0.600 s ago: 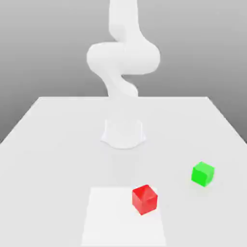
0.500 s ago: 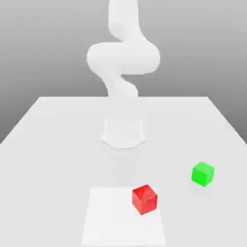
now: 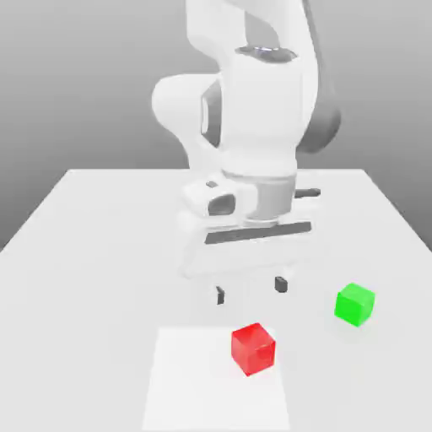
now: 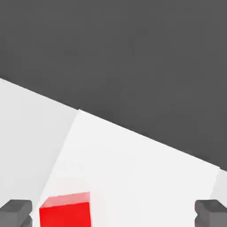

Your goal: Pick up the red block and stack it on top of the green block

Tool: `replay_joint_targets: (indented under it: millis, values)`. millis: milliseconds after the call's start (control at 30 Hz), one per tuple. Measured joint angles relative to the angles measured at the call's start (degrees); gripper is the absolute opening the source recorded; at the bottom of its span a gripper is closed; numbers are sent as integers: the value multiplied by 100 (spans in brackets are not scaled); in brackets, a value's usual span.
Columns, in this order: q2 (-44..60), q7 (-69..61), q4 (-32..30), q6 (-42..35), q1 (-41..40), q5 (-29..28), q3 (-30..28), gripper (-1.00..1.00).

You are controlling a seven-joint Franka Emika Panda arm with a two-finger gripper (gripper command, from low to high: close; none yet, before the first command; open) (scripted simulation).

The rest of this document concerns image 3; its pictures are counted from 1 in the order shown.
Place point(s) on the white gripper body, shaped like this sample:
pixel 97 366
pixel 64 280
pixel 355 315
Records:
pixel 243 253

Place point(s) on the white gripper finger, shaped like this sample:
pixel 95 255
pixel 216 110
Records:
pixel 220 295
pixel 280 284

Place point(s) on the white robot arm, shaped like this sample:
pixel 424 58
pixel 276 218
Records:
pixel 263 111

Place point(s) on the small red cube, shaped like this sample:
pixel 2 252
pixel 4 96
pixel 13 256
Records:
pixel 253 349

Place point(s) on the small green cube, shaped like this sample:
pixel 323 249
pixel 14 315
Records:
pixel 354 304

